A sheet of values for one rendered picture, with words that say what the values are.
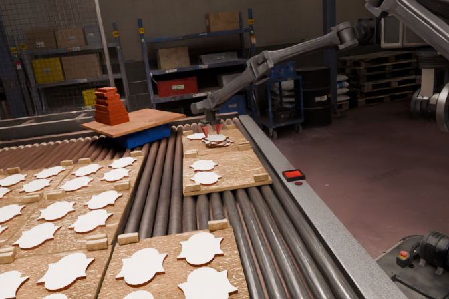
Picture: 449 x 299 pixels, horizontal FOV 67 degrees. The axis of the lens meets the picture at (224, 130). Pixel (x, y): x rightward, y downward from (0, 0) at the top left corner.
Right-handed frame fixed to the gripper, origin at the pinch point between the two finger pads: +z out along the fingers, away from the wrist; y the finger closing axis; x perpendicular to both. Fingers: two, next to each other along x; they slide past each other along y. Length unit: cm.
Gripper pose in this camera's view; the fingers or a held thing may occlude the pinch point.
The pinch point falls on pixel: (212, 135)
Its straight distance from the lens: 187.6
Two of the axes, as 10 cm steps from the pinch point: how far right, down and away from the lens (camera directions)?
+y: 8.7, -2.1, 4.4
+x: -4.8, -2.0, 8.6
